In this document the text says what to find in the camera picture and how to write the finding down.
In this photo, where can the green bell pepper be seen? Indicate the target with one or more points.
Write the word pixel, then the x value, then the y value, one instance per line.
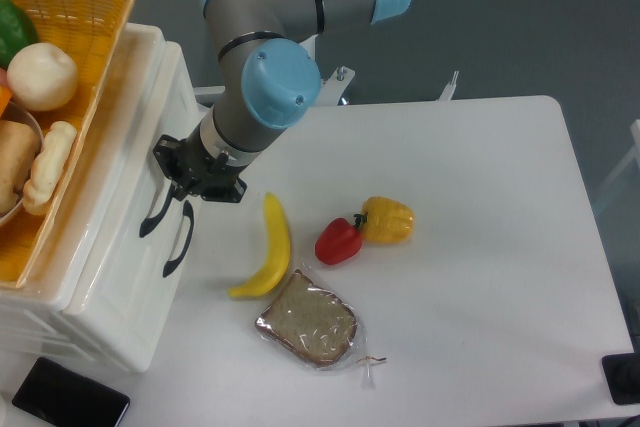
pixel 17 31

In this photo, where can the red bell pepper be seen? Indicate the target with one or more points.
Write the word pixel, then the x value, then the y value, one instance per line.
pixel 339 241

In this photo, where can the black smartphone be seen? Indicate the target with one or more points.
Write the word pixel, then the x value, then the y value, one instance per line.
pixel 62 397

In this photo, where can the yellow banana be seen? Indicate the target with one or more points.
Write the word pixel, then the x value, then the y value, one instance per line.
pixel 276 262

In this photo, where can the bread slice in plastic bag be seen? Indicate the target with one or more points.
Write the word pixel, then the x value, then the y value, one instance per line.
pixel 318 328

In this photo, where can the black object at table edge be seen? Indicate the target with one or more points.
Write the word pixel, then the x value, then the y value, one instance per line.
pixel 622 377

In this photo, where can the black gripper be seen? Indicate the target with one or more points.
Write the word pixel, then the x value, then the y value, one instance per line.
pixel 202 165

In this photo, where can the white drawer cabinet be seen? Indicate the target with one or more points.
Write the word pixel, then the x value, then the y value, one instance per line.
pixel 33 318

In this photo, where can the metal bowl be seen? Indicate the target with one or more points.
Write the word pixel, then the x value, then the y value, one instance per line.
pixel 16 113

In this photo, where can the white top drawer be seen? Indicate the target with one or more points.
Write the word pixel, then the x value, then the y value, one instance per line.
pixel 124 271

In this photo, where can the yellow bell pepper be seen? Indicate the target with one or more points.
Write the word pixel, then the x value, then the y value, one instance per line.
pixel 382 220

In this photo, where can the white round bun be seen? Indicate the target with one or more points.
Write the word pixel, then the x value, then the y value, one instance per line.
pixel 42 77

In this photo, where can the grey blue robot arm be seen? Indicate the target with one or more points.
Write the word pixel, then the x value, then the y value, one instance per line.
pixel 270 80

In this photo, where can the brown bread loaf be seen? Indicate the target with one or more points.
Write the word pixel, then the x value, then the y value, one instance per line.
pixel 19 146

